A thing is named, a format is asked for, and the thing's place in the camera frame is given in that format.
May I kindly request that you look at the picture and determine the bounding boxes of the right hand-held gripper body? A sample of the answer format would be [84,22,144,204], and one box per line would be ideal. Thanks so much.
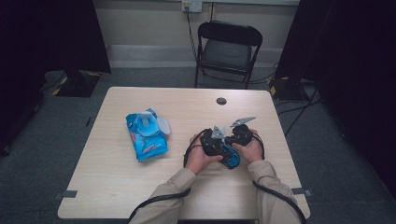
[229,116,257,147]

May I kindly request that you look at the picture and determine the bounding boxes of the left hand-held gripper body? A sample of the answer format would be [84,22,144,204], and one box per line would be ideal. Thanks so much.
[200,125,232,158]

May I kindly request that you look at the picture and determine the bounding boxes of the blue toy car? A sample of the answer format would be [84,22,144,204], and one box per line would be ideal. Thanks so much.
[219,142,242,170]

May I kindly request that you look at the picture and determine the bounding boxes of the blue wet wipes packet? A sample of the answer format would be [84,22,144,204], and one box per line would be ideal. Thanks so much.
[125,107,172,162]

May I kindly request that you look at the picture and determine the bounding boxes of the person's right hand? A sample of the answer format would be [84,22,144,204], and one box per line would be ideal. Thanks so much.
[232,128,264,165]

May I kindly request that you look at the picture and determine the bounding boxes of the person's left hand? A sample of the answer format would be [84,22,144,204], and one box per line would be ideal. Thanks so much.
[184,133,224,175]

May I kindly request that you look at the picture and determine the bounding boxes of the black stand base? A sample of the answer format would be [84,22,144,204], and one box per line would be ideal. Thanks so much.
[268,76,310,103]
[55,69,102,98]

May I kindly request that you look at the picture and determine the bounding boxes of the grey tape mark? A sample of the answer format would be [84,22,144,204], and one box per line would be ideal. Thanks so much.
[290,187,314,197]
[52,189,78,201]

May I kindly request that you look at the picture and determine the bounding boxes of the black folding chair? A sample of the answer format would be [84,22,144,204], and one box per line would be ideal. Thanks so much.
[194,20,263,91]

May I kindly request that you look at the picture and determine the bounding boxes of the dark curtain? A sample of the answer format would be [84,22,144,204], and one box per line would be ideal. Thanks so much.
[0,0,112,157]
[275,0,396,200]

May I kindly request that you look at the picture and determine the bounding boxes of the black floor cable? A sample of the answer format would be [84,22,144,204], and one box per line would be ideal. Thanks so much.
[276,82,323,138]

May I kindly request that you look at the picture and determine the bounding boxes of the right hand-held gripper cable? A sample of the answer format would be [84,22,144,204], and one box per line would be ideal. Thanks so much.
[251,133,308,224]

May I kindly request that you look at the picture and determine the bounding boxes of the hand-held gripper cable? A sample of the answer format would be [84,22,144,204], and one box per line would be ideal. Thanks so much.
[127,128,210,224]
[251,133,308,224]

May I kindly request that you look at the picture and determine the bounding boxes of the left hand-held gripper cable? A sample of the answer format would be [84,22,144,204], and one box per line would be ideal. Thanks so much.
[127,128,210,224]

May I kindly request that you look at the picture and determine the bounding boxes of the black socket cable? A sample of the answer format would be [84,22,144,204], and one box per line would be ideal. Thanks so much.
[185,6,199,61]

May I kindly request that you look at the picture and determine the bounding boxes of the white wall socket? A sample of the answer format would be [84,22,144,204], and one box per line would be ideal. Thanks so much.
[181,0,204,14]

